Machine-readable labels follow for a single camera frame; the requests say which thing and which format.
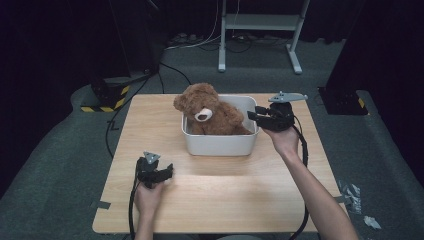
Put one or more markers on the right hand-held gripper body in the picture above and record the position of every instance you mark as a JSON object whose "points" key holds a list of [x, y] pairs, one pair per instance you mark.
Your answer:
{"points": [[282, 115]]}

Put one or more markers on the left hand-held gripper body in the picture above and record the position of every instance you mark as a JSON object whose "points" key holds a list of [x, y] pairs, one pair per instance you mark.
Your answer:
{"points": [[147, 170]]}

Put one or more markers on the brown teddy bear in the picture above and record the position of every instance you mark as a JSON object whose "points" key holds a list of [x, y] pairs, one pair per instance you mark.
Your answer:
{"points": [[213, 111]]}

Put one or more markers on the white plastic bin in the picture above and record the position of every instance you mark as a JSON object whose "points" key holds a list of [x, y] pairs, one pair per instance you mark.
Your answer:
{"points": [[220, 145]]}

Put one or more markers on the person's right hand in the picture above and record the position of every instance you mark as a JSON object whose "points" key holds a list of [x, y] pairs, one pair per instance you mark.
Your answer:
{"points": [[285, 141]]}

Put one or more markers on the person's left hand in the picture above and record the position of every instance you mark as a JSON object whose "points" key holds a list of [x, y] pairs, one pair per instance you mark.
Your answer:
{"points": [[147, 200]]}

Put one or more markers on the grey tape strip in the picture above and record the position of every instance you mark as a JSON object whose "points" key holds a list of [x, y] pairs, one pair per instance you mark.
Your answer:
{"points": [[101, 204]]}

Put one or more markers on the black base with striped corner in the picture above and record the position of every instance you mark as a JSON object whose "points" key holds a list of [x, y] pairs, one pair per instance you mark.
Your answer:
{"points": [[343, 101]]}

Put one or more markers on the black base with striped edge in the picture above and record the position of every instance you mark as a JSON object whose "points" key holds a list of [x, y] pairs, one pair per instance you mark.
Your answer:
{"points": [[108, 95]]}

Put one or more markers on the white metal stand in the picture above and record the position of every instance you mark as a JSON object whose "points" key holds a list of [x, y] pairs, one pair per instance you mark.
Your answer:
{"points": [[261, 21]]}

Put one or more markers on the short grey tape piece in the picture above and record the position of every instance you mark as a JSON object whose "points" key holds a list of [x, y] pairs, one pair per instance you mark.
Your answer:
{"points": [[340, 199]]}

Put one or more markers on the power strip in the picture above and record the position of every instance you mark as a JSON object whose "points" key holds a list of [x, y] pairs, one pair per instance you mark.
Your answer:
{"points": [[183, 38]]}

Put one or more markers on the small crumpled grey tape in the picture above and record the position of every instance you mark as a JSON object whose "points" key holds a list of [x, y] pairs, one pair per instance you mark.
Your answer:
{"points": [[371, 222]]}

